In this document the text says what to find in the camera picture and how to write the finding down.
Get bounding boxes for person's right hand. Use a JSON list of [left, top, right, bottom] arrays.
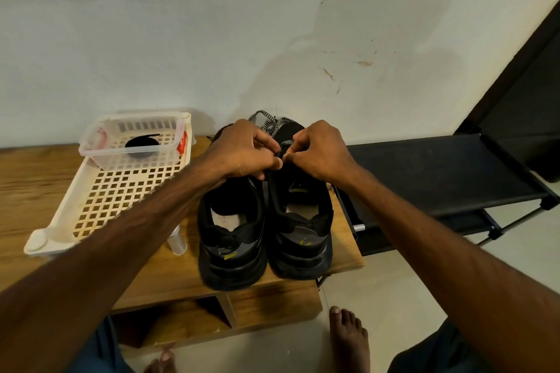
[[282, 119, 364, 190]]

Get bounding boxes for person's left hand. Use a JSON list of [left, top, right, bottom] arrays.
[[203, 119, 285, 184]]

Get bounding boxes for black shoelaces bundle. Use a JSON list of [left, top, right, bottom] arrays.
[[124, 134, 162, 150]]

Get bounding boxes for black shoe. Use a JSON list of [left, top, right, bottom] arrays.
[[265, 119, 335, 281], [197, 124, 269, 291]]

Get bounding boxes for person's right forearm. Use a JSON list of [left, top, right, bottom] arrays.
[[345, 171, 560, 373]]

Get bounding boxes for person's left forearm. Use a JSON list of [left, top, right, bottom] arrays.
[[0, 163, 229, 373]]

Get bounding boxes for person's blue shorts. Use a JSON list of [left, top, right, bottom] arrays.
[[65, 314, 500, 373]]

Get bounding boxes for black shoe rack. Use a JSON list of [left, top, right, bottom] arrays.
[[335, 133, 560, 256]]

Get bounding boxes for large white plastic tray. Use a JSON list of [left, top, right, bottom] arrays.
[[23, 110, 194, 258]]

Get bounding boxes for small white plastic basket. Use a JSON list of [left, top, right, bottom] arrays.
[[79, 112, 192, 171]]

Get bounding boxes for dark door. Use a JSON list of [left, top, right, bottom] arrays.
[[455, 0, 560, 183]]

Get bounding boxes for low wooden table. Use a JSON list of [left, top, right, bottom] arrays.
[[0, 136, 365, 356]]

